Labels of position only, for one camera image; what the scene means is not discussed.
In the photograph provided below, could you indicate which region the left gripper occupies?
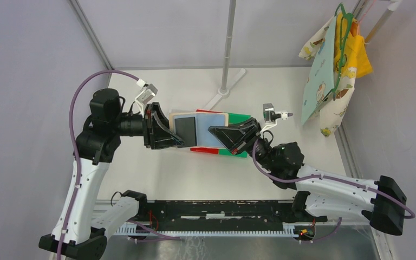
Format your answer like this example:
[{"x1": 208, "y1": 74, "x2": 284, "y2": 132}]
[{"x1": 112, "y1": 101, "x2": 185, "y2": 149}]

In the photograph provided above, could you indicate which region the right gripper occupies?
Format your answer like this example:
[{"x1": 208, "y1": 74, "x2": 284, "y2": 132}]
[{"x1": 208, "y1": 118, "x2": 277, "y2": 172}]

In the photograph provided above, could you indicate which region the black card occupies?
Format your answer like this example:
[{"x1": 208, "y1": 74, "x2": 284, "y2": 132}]
[{"x1": 174, "y1": 116, "x2": 197, "y2": 148}]

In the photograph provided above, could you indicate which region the beige card holder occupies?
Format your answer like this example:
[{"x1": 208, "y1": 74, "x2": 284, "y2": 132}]
[{"x1": 169, "y1": 112, "x2": 229, "y2": 148}]

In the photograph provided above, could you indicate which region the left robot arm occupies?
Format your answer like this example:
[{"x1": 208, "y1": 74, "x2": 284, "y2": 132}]
[{"x1": 38, "y1": 88, "x2": 183, "y2": 259}]

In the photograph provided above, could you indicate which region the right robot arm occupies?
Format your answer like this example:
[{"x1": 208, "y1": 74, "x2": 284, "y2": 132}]
[{"x1": 208, "y1": 118, "x2": 416, "y2": 236}]

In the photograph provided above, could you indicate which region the green plastic bin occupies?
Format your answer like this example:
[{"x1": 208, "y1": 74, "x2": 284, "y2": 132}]
[{"x1": 218, "y1": 113, "x2": 251, "y2": 158}]

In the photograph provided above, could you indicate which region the red plastic bin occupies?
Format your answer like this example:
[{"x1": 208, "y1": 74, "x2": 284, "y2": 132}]
[{"x1": 190, "y1": 109, "x2": 228, "y2": 154}]

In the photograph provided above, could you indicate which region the white pole stand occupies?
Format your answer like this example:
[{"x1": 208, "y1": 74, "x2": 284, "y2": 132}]
[{"x1": 203, "y1": 0, "x2": 246, "y2": 111}]

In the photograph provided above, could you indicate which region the hanging patterned cloth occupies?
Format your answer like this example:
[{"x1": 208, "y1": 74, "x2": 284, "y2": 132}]
[{"x1": 299, "y1": 17, "x2": 354, "y2": 137}]

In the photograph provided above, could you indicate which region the yellow hanging garment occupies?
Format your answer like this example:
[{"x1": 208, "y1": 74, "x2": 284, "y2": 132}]
[{"x1": 334, "y1": 13, "x2": 373, "y2": 78}]

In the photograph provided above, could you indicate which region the green clothes hanger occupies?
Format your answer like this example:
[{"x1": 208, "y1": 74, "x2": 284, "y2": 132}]
[{"x1": 332, "y1": 3, "x2": 358, "y2": 101}]

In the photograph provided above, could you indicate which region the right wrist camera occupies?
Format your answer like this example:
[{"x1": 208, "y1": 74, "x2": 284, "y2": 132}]
[{"x1": 259, "y1": 103, "x2": 294, "y2": 134}]

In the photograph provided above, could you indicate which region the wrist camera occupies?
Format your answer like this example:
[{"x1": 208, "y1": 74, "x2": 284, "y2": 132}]
[
  {"x1": 259, "y1": 103, "x2": 294, "y2": 134},
  {"x1": 134, "y1": 79, "x2": 158, "y2": 115}
]

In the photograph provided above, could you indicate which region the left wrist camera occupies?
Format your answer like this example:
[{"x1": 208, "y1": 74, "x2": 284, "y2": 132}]
[{"x1": 134, "y1": 79, "x2": 158, "y2": 115}]

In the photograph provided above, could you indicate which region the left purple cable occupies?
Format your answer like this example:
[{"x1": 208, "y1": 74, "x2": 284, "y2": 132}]
[{"x1": 55, "y1": 69, "x2": 182, "y2": 260}]

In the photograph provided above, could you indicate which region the purple cable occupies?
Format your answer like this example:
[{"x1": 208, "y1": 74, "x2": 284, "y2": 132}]
[
  {"x1": 55, "y1": 69, "x2": 182, "y2": 260},
  {"x1": 251, "y1": 112, "x2": 416, "y2": 244}
]

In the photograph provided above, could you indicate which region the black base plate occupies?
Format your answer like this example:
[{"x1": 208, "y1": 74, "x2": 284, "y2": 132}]
[{"x1": 128, "y1": 200, "x2": 328, "y2": 231}]

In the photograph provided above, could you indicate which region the white cable duct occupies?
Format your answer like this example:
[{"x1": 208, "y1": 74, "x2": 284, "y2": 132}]
[{"x1": 114, "y1": 224, "x2": 297, "y2": 238}]

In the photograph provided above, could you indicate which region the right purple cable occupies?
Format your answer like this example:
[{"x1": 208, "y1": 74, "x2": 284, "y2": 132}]
[{"x1": 251, "y1": 112, "x2": 416, "y2": 244}]

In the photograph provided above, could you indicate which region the white hanger rail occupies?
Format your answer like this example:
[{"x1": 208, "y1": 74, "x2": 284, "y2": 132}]
[{"x1": 365, "y1": 0, "x2": 402, "y2": 44}]

